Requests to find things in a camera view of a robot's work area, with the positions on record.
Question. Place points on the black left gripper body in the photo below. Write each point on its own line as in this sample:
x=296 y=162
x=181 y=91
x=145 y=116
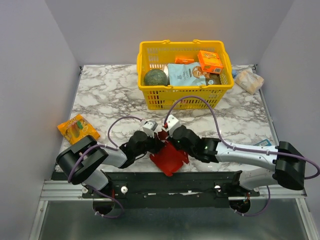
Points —
x=150 y=146

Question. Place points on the red paper box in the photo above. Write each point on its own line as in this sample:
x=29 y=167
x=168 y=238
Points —
x=169 y=160

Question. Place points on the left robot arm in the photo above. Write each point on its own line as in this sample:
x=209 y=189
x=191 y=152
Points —
x=80 y=161

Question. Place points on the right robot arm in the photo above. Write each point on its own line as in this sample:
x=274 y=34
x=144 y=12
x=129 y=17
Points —
x=273 y=164

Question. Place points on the large orange snack box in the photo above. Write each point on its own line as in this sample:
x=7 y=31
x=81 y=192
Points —
x=210 y=62

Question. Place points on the small orange flat box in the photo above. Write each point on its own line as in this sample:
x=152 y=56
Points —
x=183 y=60

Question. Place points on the blue small packet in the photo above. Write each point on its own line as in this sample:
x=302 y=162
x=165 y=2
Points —
x=263 y=143

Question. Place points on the orange gummy candy bag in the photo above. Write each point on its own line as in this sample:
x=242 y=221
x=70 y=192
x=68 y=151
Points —
x=76 y=129

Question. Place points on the green round melon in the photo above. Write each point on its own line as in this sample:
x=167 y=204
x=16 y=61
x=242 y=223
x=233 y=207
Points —
x=155 y=77

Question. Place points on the light blue chips bag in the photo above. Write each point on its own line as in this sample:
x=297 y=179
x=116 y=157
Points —
x=183 y=75

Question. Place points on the beige tissue packet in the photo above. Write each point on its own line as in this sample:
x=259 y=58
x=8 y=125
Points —
x=249 y=81

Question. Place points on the blue item behind basket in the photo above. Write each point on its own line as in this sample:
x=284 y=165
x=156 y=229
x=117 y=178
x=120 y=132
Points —
x=234 y=73

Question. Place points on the yellow plastic shopping basket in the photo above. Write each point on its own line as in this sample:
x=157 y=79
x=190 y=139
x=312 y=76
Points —
x=156 y=54

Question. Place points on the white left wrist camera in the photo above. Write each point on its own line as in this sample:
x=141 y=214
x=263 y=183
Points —
x=150 y=128

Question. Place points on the black mounting base plate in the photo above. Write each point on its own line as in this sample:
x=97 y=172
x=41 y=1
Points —
x=155 y=190

